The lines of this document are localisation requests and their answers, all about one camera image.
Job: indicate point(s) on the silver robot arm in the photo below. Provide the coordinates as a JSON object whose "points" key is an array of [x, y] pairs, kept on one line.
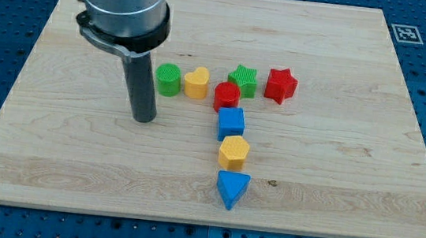
{"points": [[130, 29]]}

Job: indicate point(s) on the blue cube block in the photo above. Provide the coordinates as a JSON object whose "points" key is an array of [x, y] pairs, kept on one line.
{"points": [[231, 122]]}

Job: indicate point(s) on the red cylinder block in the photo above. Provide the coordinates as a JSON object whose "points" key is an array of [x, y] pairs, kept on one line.
{"points": [[227, 94]]}

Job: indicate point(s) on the yellow hexagon block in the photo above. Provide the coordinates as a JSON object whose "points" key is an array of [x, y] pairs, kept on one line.
{"points": [[233, 153]]}

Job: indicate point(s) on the yellow heart block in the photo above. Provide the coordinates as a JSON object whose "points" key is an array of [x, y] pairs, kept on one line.
{"points": [[196, 83]]}

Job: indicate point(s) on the green star block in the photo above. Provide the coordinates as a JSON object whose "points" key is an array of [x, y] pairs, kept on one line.
{"points": [[245, 79]]}

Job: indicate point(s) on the wooden board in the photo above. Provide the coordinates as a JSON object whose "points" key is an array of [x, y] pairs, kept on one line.
{"points": [[343, 158]]}

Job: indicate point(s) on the green cylinder block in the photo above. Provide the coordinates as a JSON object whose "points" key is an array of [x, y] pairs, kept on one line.
{"points": [[168, 77]]}

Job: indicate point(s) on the blue triangle block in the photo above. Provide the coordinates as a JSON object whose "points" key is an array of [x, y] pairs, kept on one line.
{"points": [[232, 186]]}

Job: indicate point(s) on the red star block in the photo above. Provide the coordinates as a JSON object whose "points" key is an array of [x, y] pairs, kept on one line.
{"points": [[281, 85]]}

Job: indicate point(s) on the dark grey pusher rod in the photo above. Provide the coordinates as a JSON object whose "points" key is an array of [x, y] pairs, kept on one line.
{"points": [[140, 85]]}

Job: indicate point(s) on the white fiducial marker tag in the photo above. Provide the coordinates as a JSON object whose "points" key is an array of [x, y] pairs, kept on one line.
{"points": [[404, 33]]}

